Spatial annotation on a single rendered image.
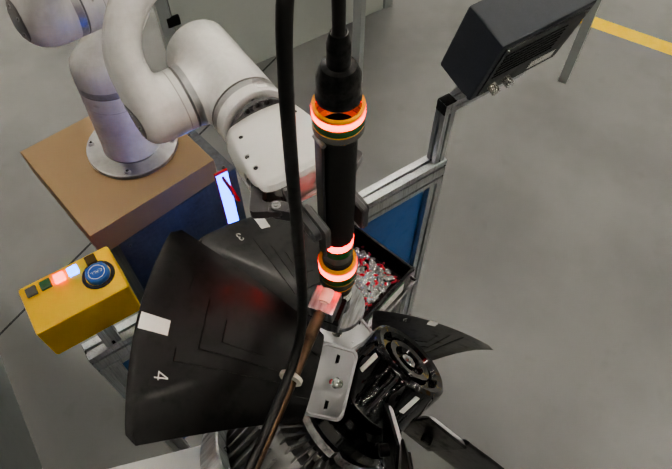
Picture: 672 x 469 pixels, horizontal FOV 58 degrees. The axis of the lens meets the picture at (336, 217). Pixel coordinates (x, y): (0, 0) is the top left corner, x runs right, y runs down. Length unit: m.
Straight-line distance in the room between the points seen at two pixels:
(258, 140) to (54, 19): 0.52
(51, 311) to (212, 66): 0.56
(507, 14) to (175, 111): 0.76
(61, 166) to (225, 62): 0.74
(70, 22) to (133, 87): 0.41
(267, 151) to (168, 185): 0.67
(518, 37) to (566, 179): 1.50
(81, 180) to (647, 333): 1.91
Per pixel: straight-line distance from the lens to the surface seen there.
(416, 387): 0.77
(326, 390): 0.76
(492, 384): 2.15
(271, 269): 0.92
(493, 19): 1.24
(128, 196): 1.28
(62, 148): 1.42
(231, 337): 0.67
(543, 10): 1.31
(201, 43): 0.74
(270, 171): 0.61
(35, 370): 2.34
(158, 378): 0.63
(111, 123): 1.25
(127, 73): 0.69
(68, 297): 1.11
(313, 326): 0.66
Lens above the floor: 1.98
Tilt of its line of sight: 56 degrees down
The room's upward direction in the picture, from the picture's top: straight up
